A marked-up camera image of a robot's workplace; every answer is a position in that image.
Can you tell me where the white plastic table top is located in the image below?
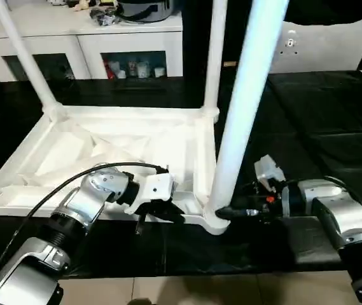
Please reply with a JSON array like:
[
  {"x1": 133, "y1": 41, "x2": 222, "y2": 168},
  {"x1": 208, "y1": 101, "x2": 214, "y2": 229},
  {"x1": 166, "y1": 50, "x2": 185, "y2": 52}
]
[{"x1": 0, "y1": 105, "x2": 232, "y2": 236}]

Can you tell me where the white plastic table leg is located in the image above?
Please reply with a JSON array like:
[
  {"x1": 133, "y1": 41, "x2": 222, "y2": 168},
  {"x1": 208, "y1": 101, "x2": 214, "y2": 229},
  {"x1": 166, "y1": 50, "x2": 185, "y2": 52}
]
[
  {"x1": 205, "y1": 0, "x2": 289, "y2": 220},
  {"x1": 203, "y1": 0, "x2": 230, "y2": 123},
  {"x1": 0, "y1": 0, "x2": 68, "y2": 123}
]

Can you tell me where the black work mat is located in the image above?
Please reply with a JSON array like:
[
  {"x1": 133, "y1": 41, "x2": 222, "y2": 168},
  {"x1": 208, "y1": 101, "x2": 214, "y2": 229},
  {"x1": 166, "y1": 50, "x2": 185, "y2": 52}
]
[{"x1": 0, "y1": 67, "x2": 362, "y2": 279}]

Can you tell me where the grey pillow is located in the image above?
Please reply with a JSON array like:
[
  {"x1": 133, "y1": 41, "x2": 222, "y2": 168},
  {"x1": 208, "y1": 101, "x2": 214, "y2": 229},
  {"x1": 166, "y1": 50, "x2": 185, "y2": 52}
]
[{"x1": 275, "y1": 18, "x2": 362, "y2": 72}]

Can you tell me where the white cabinet with glass doors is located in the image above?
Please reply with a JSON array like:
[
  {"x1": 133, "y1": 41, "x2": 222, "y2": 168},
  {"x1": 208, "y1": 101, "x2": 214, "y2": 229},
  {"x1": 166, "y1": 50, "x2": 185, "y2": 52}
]
[{"x1": 0, "y1": 0, "x2": 185, "y2": 83}]

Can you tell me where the grey black bag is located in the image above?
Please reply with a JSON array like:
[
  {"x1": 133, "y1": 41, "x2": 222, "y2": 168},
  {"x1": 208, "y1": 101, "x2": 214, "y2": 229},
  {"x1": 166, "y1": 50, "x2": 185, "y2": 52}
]
[{"x1": 79, "y1": 0, "x2": 176, "y2": 26}]

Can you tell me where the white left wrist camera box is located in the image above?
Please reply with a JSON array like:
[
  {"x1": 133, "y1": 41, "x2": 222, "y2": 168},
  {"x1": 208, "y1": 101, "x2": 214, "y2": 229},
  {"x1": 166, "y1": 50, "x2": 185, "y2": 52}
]
[{"x1": 127, "y1": 172, "x2": 176, "y2": 218}]

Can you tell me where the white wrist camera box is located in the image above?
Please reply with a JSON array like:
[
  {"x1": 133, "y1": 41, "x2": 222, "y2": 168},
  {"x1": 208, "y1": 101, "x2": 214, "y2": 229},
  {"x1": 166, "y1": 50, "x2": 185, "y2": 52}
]
[
  {"x1": 127, "y1": 172, "x2": 176, "y2": 218},
  {"x1": 253, "y1": 154, "x2": 289, "y2": 218}
]

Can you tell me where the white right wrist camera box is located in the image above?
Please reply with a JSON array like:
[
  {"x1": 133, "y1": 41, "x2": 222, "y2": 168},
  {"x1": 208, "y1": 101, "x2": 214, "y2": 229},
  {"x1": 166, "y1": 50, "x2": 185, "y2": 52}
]
[{"x1": 253, "y1": 154, "x2": 289, "y2": 218}]

